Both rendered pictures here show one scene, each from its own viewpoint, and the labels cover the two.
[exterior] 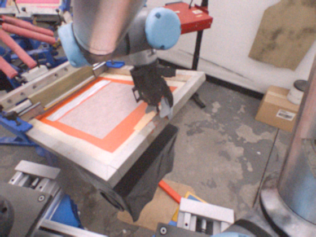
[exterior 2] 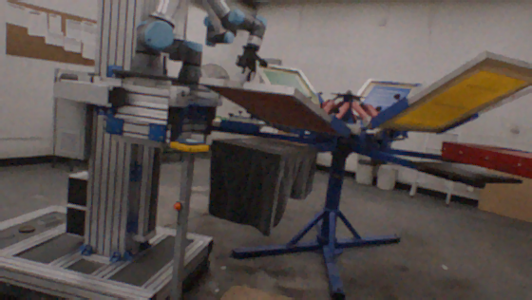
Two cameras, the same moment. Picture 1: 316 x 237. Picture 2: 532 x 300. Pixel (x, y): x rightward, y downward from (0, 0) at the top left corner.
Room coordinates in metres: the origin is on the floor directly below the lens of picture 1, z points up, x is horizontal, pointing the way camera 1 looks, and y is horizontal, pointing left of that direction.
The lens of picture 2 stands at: (0.58, -1.92, 1.23)
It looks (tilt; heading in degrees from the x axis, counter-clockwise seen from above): 8 degrees down; 88
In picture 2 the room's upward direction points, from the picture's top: 7 degrees clockwise
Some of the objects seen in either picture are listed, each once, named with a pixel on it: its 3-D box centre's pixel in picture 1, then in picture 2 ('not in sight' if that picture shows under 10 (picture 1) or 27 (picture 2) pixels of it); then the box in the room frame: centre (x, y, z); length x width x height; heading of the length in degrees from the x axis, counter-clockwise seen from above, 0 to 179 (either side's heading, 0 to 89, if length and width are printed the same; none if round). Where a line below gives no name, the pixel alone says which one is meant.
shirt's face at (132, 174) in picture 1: (116, 135); (268, 144); (0.64, 0.21, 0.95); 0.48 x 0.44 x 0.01; 56
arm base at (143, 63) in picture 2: not in sight; (146, 62); (0.01, -0.08, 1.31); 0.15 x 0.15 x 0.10
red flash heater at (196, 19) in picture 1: (172, 19); (524, 162); (1.88, -0.14, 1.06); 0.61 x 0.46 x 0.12; 116
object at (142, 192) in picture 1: (153, 178); (239, 186); (0.51, 0.02, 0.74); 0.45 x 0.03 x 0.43; 146
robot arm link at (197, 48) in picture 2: not in sight; (192, 51); (0.12, 0.40, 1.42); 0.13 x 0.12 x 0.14; 142
